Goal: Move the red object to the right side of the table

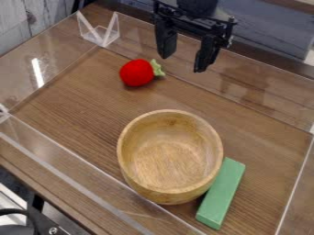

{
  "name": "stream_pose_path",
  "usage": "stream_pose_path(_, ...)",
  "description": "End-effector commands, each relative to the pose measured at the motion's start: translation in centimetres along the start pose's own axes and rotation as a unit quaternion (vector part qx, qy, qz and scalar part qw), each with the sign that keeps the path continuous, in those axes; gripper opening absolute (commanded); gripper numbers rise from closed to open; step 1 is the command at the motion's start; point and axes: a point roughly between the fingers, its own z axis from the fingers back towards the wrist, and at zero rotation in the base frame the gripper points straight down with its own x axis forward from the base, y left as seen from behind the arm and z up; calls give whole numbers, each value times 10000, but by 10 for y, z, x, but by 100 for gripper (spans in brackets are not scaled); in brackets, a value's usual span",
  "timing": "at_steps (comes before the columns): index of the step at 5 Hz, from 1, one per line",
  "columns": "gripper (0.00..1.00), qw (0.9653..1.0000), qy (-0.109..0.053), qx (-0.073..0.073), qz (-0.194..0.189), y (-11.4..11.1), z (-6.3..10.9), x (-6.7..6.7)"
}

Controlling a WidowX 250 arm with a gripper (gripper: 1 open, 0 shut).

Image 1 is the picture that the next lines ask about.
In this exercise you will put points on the wooden bowl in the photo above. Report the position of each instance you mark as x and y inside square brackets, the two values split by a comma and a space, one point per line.
[170, 155]

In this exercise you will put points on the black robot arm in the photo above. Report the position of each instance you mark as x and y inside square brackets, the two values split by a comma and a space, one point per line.
[199, 18]

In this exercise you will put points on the clear acrylic front wall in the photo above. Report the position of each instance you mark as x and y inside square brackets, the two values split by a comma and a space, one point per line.
[96, 199]

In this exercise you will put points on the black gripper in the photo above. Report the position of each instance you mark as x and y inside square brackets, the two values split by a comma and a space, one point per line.
[200, 18]

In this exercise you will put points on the red plush strawberry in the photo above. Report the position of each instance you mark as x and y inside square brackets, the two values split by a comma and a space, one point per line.
[139, 72]

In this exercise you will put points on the green rectangular block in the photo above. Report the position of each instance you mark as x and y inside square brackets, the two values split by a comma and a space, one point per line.
[216, 201]

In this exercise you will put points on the clear acrylic corner bracket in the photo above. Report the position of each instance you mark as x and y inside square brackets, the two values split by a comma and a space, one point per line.
[99, 35]

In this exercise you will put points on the black metal table mount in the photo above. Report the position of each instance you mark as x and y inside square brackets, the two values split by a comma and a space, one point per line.
[47, 227]

